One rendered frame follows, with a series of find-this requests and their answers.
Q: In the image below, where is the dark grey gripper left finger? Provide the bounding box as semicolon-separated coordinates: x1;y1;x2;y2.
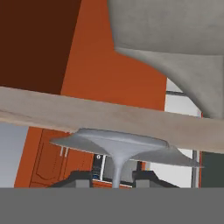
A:
47;170;95;189

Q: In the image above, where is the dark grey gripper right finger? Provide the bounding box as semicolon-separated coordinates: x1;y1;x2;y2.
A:
131;170;180;189

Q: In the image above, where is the orange cupboard door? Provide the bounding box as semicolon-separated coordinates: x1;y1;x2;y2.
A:
63;148;95;182
13;126;67;188

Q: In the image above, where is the black appliance with round mark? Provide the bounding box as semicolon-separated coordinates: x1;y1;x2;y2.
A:
92;153;107;182

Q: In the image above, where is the dark grey panel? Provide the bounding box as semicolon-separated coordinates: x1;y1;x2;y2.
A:
200;150;224;188

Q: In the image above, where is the white appliance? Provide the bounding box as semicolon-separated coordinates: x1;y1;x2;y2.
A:
149;78;203;188

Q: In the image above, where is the tall orange cupboard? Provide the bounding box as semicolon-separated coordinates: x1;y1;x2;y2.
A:
0;0;168;112

